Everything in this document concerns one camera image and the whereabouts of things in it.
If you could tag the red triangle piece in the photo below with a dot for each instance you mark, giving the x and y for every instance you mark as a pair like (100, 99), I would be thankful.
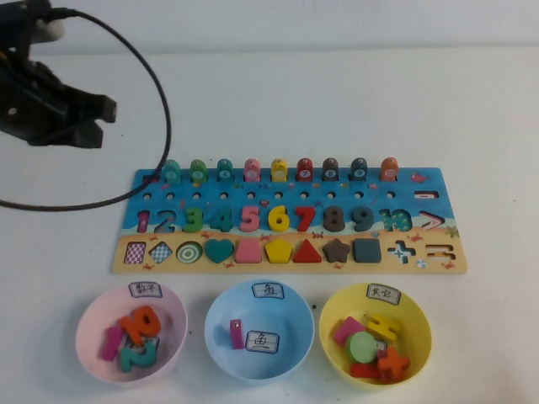
(307, 255)

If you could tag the colourful wooden puzzle board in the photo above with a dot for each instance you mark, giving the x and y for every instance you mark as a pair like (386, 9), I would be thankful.
(238, 196)

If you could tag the yellow pentagon piece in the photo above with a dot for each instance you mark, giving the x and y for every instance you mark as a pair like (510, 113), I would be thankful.
(279, 252)

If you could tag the yellow plastic bowl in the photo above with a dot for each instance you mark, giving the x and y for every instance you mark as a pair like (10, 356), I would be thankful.
(417, 336)

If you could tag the brown number eight piece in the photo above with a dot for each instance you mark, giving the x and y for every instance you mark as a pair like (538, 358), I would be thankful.
(328, 219)

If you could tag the green round disc piece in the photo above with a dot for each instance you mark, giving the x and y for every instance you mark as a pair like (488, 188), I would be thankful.
(361, 346)

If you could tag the dark grey number nine piece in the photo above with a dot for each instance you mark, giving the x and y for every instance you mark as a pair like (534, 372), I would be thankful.
(367, 223)

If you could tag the teal fish piece print two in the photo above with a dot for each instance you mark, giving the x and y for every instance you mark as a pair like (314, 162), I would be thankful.
(172, 172)

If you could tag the pink trapezoid piece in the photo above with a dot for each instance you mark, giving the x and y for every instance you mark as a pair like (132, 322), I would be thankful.
(249, 253)

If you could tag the orange fish piece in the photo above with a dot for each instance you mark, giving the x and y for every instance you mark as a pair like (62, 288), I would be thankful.
(389, 168)

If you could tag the pink fish piece print five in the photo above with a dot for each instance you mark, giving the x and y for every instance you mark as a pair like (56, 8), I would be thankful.
(252, 169)

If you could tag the orange plus sign piece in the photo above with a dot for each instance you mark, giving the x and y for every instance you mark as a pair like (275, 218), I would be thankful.
(393, 364)

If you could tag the teal heart piece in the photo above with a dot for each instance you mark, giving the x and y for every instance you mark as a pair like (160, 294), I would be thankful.
(219, 250)

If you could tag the teal fish piece print four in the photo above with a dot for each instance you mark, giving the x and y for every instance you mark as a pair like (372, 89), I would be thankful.
(225, 169)

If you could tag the paper label with number characters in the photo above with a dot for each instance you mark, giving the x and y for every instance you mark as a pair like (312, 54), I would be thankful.
(145, 290)

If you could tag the paper label under number pieces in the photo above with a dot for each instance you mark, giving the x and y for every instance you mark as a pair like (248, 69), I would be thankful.
(154, 340)

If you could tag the pink number five piece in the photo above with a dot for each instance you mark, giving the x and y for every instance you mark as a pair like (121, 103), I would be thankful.
(252, 223)

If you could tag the magenta fish piece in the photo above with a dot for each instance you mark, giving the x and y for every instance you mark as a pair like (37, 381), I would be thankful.
(237, 336)

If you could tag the blue plastic bowl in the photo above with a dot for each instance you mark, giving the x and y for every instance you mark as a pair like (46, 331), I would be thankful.
(290, 362)

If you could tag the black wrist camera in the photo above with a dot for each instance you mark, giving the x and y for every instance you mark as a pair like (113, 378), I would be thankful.
(21, 12)

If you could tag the teal number four piece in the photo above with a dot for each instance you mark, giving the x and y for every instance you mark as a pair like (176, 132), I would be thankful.
(225, 221)

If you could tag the red minus sign piece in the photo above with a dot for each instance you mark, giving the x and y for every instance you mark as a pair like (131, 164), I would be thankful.
(363, 370)

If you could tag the paper label under shape pieces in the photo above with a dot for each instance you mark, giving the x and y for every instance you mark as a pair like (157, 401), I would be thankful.
(381, 346)

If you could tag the pink rectangle piece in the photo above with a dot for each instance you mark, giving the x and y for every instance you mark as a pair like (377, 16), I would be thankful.
(347, 327)

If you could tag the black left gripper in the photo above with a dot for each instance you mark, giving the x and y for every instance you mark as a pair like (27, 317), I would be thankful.
(29, 101)

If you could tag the red number seven piece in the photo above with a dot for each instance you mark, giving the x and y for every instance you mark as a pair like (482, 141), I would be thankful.
(306, 219)

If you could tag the teal number two piece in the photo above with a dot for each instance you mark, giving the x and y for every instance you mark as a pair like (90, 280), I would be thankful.
(128, 359)

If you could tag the dark grey square piece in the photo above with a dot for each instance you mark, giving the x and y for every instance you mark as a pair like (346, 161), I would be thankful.
(367, 251)

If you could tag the green number three piece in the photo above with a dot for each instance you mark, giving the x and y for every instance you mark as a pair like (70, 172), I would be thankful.
(196, 220)

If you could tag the green fish piece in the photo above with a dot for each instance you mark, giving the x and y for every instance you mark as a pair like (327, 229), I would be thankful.
(198, 169)

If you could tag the yellow equals sign piece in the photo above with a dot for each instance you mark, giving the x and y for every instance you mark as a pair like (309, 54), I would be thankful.
(381, 326)

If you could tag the brown star piece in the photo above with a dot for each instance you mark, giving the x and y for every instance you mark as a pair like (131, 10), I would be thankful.
(336, 251)

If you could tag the brown fish piece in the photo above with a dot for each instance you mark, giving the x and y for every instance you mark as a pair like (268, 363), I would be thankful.
(331, 169)

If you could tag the pink plastic bowl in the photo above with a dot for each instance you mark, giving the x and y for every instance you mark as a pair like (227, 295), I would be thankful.
(170, 336)

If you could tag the yellow number six piece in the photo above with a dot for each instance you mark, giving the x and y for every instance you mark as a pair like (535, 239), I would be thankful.
(274, 222)

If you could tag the small paper label fish character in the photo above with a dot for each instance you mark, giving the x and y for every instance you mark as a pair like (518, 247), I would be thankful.
(268, 290)

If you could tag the orange number ten piece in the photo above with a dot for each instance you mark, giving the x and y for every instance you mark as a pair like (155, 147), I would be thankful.
(135, 327)

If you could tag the pink number one piece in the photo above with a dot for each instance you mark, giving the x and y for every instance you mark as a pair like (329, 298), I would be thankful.
(110, 344)

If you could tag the yellow fish piece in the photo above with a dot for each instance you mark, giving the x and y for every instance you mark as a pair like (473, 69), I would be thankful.
(279, 169)

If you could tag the red fish piece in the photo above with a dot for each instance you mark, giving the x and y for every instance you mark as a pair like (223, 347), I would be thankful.
(305, 169)

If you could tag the large paper label fish character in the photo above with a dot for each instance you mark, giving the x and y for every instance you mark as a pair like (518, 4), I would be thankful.
(262, 341)

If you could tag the dark grey fish piece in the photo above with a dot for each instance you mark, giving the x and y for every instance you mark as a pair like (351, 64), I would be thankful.
(359, 169)

